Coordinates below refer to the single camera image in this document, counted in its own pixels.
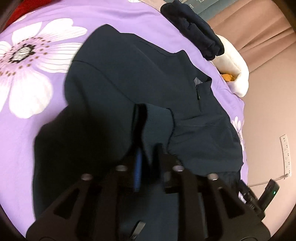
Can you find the purple floral bed sheet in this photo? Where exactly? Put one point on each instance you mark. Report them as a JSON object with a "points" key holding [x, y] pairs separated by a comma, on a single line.
{"points": [[36, 52]]}

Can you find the folded dark navy garment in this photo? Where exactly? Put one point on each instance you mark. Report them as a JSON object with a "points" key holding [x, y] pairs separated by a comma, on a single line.
{"points": [[194, 28]]}

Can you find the white wall power strip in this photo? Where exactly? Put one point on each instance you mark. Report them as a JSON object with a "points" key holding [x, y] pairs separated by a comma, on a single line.
{"points": [[286, 156]]}

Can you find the white plush goose toy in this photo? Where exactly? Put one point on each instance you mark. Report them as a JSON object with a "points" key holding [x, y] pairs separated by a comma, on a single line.
{"points": [[232, 63]]}

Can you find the taupe grey blanket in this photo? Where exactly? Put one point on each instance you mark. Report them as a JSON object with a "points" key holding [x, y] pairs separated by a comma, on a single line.
{"points": [[156, 4]]}

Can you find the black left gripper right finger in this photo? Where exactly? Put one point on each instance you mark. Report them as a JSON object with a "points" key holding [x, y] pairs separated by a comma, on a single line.
{"points": [[208, 209]]}

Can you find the dark navy zip sweater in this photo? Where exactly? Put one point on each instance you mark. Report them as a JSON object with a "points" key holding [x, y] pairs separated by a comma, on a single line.
{"points": [[126, 94]]}

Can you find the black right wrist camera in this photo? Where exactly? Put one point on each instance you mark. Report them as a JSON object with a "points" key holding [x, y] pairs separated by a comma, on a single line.
{"points": [[268, 195]]}

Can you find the pink pleated curtain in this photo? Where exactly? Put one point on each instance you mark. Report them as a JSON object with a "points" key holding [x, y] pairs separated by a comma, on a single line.
{"points": [[257, 29]]}

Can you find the grey lettered curtain band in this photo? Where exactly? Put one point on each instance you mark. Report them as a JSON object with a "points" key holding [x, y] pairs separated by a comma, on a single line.
{"points": [[207, 9]]}

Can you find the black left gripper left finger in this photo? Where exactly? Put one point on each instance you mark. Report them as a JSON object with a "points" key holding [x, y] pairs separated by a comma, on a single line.
{"points": [[89, 209]]}

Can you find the red puffer jacket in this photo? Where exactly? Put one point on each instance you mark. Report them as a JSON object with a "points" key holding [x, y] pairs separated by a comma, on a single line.
{"points": [[13, 10]]}

